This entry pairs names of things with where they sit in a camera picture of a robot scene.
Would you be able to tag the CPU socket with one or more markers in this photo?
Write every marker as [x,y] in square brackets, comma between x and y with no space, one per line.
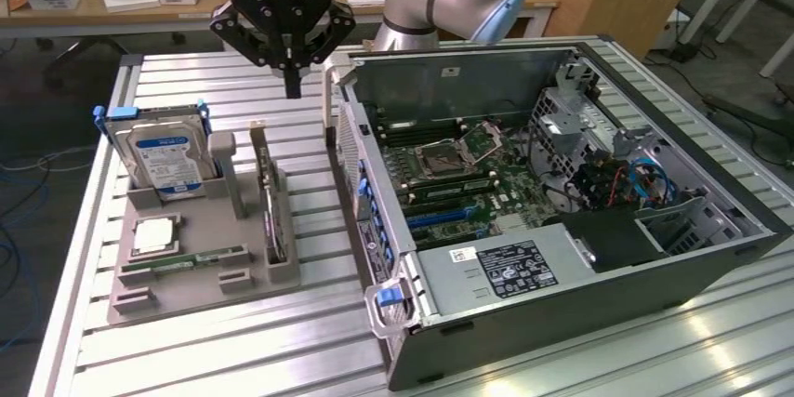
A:
[443,162]

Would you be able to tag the black RAM slot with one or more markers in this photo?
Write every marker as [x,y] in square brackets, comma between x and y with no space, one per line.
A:
[428,140]
[422,126]

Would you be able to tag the black chair base with castors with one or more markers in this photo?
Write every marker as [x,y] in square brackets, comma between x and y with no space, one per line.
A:
[80,50]

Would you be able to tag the open black PC case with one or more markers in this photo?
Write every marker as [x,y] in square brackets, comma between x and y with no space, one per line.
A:
[558,322]

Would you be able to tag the hard disk with blue caddy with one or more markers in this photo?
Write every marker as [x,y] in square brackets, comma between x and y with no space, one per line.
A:
[164,160]

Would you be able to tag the grey plastic parts rack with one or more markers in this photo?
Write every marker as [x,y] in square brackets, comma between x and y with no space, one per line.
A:
[204,285]

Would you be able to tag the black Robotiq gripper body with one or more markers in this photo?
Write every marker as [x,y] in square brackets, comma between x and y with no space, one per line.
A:
[279,6]

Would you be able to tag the blue case release latch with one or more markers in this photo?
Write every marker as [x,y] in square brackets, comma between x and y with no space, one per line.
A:
[386,297]

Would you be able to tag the green motherboard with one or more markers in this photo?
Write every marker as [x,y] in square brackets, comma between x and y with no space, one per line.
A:
[502,183]

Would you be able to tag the blue expansion slot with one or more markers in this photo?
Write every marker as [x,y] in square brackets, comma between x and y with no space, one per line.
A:
[440,216]

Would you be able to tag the green RAM stick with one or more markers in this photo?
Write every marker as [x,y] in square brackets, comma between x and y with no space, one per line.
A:
[180,261]

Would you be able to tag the grey power supply unit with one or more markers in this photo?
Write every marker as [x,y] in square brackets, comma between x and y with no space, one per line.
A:
[459,281]

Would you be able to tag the black office chair base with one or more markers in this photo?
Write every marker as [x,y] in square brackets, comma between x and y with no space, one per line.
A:
[757,113]

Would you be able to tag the green graphics card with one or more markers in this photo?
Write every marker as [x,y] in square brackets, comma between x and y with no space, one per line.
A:
[274,211]

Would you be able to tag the grey disk bay bracket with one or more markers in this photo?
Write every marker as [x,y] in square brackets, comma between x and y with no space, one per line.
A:
[689,225]

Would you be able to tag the installed RAM stick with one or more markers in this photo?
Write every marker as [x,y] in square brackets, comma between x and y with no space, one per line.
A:
[452,190]

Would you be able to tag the metal disk bay cage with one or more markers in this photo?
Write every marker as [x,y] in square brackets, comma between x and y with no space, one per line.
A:
[561,129]

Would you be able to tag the open socket cover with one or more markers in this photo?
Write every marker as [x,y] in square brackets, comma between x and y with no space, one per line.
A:
[482,141]

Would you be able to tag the silver CPU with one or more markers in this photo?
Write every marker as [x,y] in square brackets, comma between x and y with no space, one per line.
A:
[154,235]

